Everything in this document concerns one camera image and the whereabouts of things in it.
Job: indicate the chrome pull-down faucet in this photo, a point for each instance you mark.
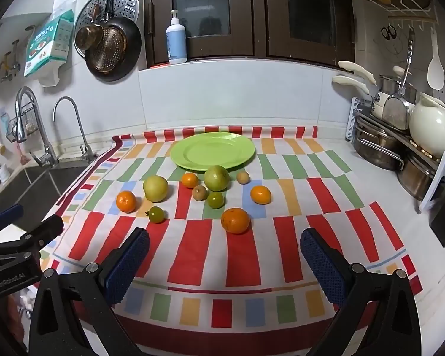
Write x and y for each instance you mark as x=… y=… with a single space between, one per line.
x=48 y=157

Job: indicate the small orange mandarin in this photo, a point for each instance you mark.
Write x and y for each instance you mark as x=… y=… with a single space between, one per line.
x=126 y=201
x=260 y=195
x=189 y=180

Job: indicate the brown kiwi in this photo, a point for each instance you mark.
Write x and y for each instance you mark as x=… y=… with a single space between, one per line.
x=199 y=193
x=243 y=177

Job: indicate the steel pots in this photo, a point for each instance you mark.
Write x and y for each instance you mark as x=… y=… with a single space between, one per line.
x=441 y=178

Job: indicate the yellow-green pear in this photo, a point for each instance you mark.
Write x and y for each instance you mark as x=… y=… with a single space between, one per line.
x=155 y=189

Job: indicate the dark wooden window frame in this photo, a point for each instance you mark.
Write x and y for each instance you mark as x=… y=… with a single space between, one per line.
x=257 y=15

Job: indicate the small copper saucepan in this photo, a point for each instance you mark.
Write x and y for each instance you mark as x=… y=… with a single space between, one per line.
x=87 y=37

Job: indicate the white blue pump bottle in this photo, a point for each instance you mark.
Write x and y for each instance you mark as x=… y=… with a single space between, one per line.
x=176 y=44

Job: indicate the large orange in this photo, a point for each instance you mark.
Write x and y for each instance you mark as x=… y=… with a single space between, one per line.
x=235 y=221

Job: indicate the black scissors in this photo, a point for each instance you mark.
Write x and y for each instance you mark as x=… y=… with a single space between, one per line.
x=388 y=33

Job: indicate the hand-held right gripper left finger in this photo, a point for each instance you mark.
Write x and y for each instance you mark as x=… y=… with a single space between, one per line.
x=128 y=263

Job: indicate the perforated metal steamer plate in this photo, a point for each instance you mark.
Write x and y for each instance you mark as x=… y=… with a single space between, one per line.
x=128 y=2

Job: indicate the black honeycomb frying pan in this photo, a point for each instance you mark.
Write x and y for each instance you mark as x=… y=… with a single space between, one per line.
x=113 y=65

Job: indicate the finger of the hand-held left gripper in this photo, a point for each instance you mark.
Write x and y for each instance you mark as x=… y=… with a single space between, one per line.
x=9 y=214
x=40 y=230

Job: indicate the colourful striped tablecloth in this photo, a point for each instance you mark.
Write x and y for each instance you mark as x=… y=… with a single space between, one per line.
x=200 y=256

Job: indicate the white ceramic jug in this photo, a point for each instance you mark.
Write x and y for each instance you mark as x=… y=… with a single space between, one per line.
x=430 y=126

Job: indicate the teal white carton box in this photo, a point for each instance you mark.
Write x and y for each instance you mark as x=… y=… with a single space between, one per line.
x=48 y=44

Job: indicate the green tomato with stem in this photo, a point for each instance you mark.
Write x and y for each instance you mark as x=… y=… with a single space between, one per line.
x=156 y=215

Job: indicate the green guava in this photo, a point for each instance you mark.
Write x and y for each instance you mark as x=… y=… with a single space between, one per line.
x=216 y=178

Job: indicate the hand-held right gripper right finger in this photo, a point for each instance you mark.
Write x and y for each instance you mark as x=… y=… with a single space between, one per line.
x=322 y=270

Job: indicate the steel pot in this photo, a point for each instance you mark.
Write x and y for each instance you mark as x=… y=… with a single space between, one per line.
x=415 y=178
x=374 y=146

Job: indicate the orange cloth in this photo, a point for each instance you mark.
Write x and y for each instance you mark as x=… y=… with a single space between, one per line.
x=159 y=66

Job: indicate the green plate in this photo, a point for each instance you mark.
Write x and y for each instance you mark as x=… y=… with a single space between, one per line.
x=193 y=152

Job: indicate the chrome gooseneck faucet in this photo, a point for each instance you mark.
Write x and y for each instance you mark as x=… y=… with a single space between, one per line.
x=87 y=152

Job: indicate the steel kitchen sink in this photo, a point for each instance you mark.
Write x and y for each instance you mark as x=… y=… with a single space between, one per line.
x=33 y=189

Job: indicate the white rice paddle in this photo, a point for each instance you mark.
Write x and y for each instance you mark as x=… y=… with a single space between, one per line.
x=435 y=74

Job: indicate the small green citrus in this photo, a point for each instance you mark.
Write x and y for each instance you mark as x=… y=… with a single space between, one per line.
x=215 y=200

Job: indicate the white hook rail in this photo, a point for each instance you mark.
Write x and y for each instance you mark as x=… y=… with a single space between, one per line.
x=411 y=18

